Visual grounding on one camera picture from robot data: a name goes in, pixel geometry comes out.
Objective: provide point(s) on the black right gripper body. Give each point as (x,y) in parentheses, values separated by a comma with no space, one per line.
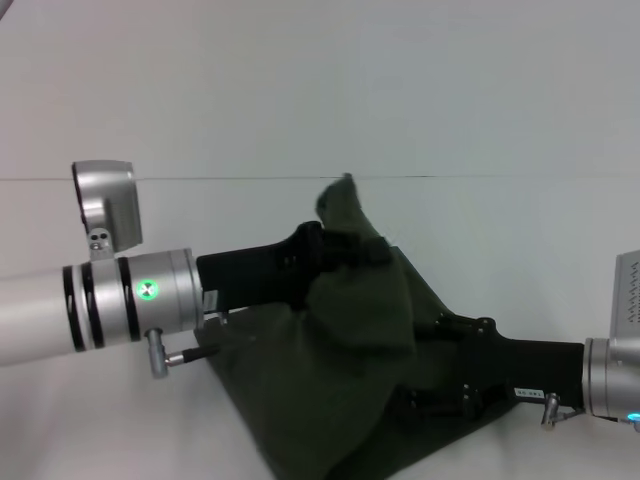
(525,365)

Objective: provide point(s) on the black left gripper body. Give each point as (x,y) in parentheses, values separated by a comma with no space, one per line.
(250,275)

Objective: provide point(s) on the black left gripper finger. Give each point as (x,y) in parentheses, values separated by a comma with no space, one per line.
(360,250)

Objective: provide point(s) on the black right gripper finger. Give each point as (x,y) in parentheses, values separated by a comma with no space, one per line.
(460,327)
(435,402)

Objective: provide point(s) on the dark green t-shirt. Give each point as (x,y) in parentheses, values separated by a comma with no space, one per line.
(350,325)

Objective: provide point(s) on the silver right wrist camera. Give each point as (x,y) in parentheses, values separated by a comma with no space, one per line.
(627,300)

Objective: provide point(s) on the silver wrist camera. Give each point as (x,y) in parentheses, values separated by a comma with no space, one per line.
(110,205)
(627,300)

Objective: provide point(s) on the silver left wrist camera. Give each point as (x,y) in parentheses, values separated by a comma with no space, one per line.
(110,205)

